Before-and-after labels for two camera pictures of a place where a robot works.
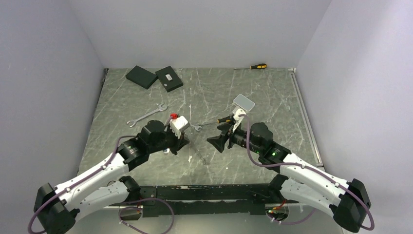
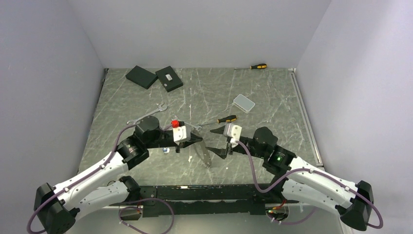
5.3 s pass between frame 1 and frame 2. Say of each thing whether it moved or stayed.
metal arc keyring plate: moved
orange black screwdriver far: stayed
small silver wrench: stayed
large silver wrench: stayed
